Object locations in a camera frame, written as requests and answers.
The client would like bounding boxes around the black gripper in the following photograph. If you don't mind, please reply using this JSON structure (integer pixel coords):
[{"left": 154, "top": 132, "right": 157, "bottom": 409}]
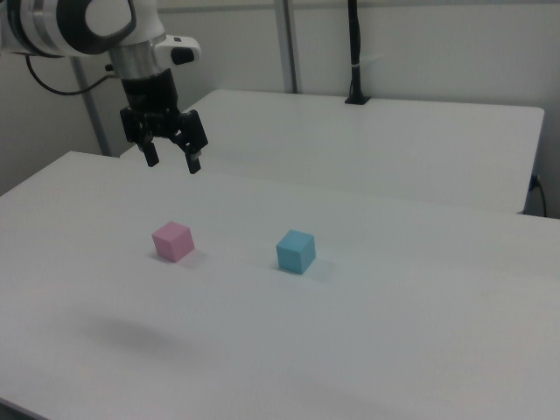
[{"left": 120, "top": 69, "right": 209, "bottom": 176}]

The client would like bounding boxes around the blue foam cube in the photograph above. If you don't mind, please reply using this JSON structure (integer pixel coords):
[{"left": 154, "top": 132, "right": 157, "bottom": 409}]
[{"left": 275, "top": 228, "right": 317, "bottom": 276}]

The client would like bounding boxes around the pink foam cube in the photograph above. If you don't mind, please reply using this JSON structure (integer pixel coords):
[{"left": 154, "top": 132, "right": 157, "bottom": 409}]
[{"left": 150, "top": 220, "right": 195, "bottom": 263}]

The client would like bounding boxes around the white side table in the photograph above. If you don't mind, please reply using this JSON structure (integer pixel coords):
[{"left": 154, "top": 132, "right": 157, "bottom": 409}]
[{"left": 118, "top": 89, "right": 546, "bottom": 215}]

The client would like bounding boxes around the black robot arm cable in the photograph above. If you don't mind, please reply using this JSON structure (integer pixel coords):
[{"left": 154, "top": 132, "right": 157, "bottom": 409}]
[{"left": 24, "top": 54, "right": 118, "bottom": 96}]

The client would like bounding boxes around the black camera stand pole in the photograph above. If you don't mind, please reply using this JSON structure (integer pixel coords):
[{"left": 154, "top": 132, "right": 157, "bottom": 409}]
[{"left": 344, "top": 0, "right": 372, "bottom": 106}]

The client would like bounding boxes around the black cable with blue plug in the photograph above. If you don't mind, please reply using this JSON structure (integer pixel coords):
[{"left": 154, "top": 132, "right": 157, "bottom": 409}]
[{"left": 528, "top": 173, "right": 549, "bottom": 218}]

